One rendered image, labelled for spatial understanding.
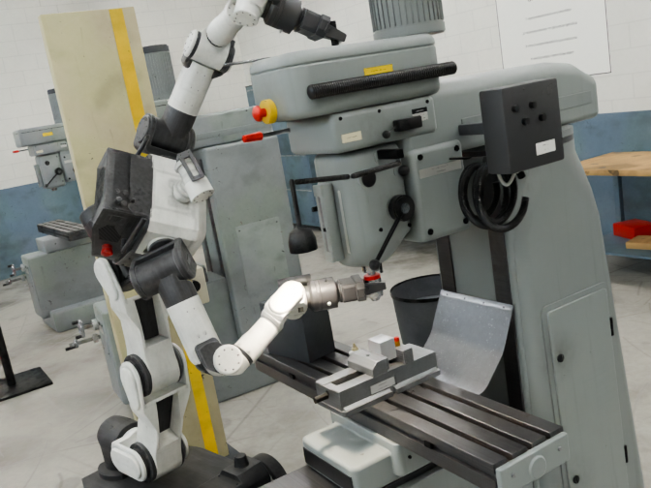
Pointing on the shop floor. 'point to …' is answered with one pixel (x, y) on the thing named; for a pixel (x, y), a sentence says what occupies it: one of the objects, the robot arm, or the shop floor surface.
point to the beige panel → (79, 89)
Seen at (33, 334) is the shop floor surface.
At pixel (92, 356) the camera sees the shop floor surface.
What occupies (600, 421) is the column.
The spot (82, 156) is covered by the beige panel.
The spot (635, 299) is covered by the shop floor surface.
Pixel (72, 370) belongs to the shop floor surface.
